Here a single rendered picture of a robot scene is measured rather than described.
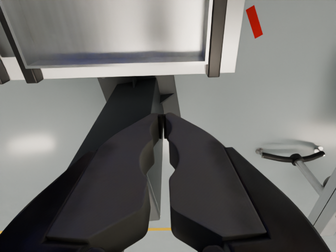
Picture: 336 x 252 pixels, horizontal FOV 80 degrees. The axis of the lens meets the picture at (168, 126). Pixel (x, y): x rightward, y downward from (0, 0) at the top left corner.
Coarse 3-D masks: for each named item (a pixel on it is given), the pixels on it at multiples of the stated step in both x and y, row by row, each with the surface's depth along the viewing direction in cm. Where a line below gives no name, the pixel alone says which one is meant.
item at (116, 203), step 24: (144, 120) 11; (120, 144) 9; (144, 144) 9; (96, 168) 8; (120, 168) 8; (144, 168) 9; (72, 192) 7; (96, 192) 7; (120, 192) 7; (144, 192) 7; (72, 216) 6; (96, 216) 6; (120, 216) 6; (144, 216) 7; (72, 240) 6; (96, 240) 6; (120, 240) 6
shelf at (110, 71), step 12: (228, 0) 27; (240, 0) 27; (228, 12) 28; (240, 12) 28; (228, 24) 29; (240, 24) 29; (228, 36) 30; (228, 48) 31; (12, 60) 32; (228, 60) 32; (12, 72) 33; (48, 72) 33; (60, 72) 33; (72, 72) 33; (84, 72) 33; (96, 72) 33; (108, 72) 33; (120, 72) 33; (132, 72) 33; (144, 72) 33; (156, 72) 33; (168, 72) 33; (180, 72) 33; (192, 72) 33; (204, 72) 33; (228, 72) 33
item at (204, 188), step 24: (168, 120) 11; (192, 144) 9; (216, 144) 9; (192, 168) 8; (216, 168) 8; (192, 192) 7; (216, 192) 7; (240, 192) 7; (192, 216) 6; (216, 216) 6; (240, 216) 6; (192, 240) 7; (216, 240) 6
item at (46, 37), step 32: (0, 0) 24; (32, 0) 27; (64, 0) 27; (96, 0) 27; (128, 0) 27; (160, 0) 27; (192, 0) 27; (32, 32) 29; (64, 32) 29; (96, 32) 29; (128, 32) 29; (160, 32) 29; (192, 32) 29; (32, 64) 29; (64, 64) 29; (96, 64) 29; (128, 64) 29; (160, 64) 29
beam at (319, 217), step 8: (328, 184) 109; (328, 192) 110; (320, 200) 116; (328, 200) 110; (312, 208) 123; (320, 208) 116; (328, 208) 110; (312, 216) 123; (320, 216) 116; (328, 216) 110; (312, 224) 123; (320, 224) 116; (328, 224) 112; (320, 232) 117; (328, 232) 116
